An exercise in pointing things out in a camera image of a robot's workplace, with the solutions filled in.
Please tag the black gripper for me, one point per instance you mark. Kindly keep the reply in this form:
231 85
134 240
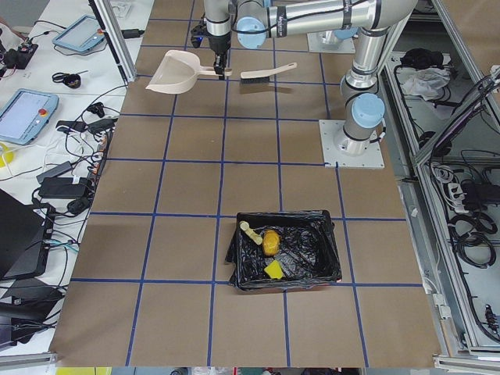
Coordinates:
217 44

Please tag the white hand brush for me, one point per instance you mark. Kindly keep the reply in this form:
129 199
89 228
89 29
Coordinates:
263 76

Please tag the white plastic dustpan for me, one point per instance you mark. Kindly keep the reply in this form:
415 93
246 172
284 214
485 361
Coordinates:
178 73

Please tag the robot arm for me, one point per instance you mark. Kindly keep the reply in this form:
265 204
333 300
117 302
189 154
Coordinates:
364 27

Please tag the pink bin black bag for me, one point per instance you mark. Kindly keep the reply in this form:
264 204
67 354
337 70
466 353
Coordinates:
307 254

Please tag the blue teach pendant far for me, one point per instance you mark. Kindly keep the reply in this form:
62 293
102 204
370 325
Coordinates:
82 36

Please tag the blue teach pendant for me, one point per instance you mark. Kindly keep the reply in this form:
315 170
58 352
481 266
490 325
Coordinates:
82 36
25 114

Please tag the apple core peel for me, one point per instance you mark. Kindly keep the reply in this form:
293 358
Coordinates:
245 227

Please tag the yellow potato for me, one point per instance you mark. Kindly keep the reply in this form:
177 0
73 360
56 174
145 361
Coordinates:
270 243

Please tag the blue teach pendant near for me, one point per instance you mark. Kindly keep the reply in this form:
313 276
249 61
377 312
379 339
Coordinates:
25 114

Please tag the white crumpled cloth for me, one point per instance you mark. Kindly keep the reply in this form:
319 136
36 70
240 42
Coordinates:
428 83

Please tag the black power brick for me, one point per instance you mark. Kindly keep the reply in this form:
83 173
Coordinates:
64 187

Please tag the yellow green sponge piece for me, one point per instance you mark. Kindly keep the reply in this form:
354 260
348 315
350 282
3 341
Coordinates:
274 271

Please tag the black laptop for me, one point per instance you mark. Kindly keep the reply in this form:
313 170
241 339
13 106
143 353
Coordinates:
25 231

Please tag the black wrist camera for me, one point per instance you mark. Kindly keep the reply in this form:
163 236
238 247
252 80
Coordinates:
197 34

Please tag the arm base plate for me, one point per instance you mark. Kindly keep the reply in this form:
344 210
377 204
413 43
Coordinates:
341 151
332 41

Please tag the aluminium frame post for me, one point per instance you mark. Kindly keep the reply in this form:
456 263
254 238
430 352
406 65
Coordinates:
108 23

